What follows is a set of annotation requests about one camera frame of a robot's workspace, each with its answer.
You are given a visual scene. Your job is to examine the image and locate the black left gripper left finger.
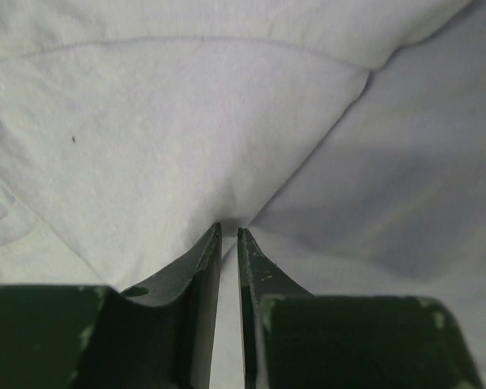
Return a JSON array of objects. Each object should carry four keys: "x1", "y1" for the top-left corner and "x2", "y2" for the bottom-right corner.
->
[{"x1": 0, "y1": 224, "x2": 222, "y2": 388}]

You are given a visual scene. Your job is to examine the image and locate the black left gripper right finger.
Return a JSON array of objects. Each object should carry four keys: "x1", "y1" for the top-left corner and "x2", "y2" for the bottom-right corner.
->
[{"x1": 237, "y1": 229, "x2": 484, "y2": 389}]

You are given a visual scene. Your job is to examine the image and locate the purple t shirt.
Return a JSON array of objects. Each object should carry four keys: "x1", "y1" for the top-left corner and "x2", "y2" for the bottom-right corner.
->
[{"x1": 0, "y1": 1, "x2": 486, "y2": 388}]

